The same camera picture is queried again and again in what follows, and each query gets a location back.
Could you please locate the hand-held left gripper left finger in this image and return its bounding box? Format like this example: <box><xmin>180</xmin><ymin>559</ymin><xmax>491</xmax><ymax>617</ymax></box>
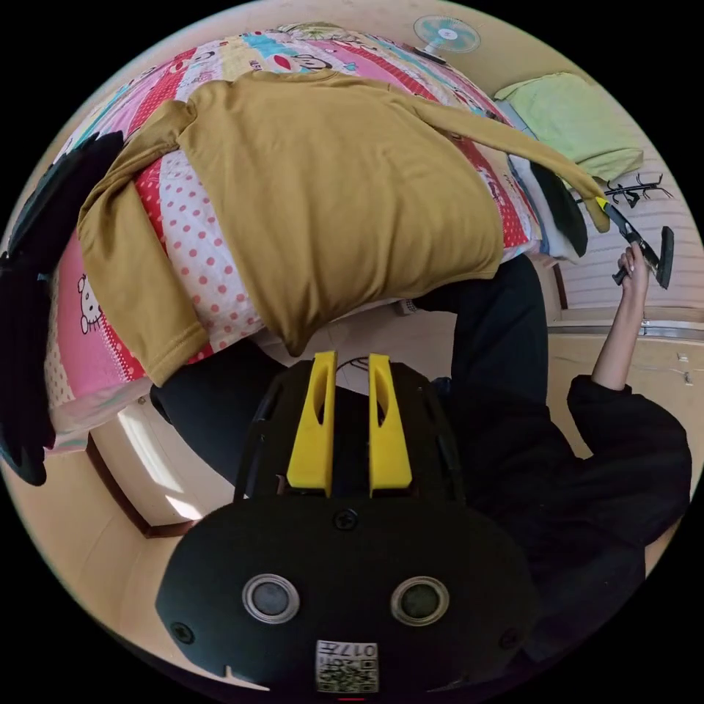
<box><xmin>286</xmin><ymin>350</ymin><xmax>338</xmax><ymax>499</ymax></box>

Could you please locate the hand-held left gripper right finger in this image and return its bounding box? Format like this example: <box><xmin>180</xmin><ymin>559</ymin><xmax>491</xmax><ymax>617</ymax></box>
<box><xmin>367</xmin><ymin>353</ymin><xmax>413</xmax><ymax>498</ymax></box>

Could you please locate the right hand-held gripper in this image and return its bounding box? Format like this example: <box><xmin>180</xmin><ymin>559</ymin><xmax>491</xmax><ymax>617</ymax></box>
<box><xmin>599</xmin><ymin>197</ymin><xmax>661</xmax><ymax>287</ymax></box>

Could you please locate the yellow long sleeve shirt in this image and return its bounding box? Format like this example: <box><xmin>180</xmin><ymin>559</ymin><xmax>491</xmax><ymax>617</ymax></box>
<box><xmin>76</xmin><ymin>68</ymin><xmax>612</xmax><ymax>389</ymax></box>

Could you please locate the person's right forearm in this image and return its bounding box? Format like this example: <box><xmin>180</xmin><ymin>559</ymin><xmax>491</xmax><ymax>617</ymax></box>
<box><xmin>590</xmin><ymin>290</ymin><xmax>651</xmax><ymax>392</ymax></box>

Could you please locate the person's right hand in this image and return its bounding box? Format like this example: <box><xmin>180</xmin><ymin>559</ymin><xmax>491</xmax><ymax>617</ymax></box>
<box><xmin>617</xmin><ymin>241</ymin><xmax>652</xmax><ymax>299</ymax></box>

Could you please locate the pile of mixed clothes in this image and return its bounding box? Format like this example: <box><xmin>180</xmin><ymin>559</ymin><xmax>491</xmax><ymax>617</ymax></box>
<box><xmin>505</xmin><ymin>153</ymin><xmax>590</xmax><ymax>266</ymax></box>

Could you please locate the light green cushion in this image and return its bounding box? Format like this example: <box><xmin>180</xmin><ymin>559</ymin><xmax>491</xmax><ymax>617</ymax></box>
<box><xmin>494</xmin><ymin>71</ymin><xmax>645</xmax><ymax>183</ymax></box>

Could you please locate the person's body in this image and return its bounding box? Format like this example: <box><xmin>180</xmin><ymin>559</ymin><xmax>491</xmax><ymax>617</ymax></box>
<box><xmin>149</xmin><ymin>254</ymin><xmax>695</xmax><ymax>664</ymax></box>

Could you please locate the small teal fan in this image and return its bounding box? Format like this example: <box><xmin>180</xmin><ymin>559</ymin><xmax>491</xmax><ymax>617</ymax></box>
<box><xmin>412</xmin><ymin>13</ymin><xmax>483</xmax><ymax>62</ymax></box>

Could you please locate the bed with printed sheet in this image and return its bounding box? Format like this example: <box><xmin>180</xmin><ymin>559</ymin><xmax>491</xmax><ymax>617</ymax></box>
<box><xmin>43</xmin><ymin>21</ymin><xmax>546</xmax><ymax>455</ymax></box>

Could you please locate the pile of black clothes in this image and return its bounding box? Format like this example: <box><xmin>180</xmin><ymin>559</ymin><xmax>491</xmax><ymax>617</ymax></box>
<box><xmin>0</xmin><ymin>131</ymin><xmax>126</xmax><ymax>488</ymax></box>

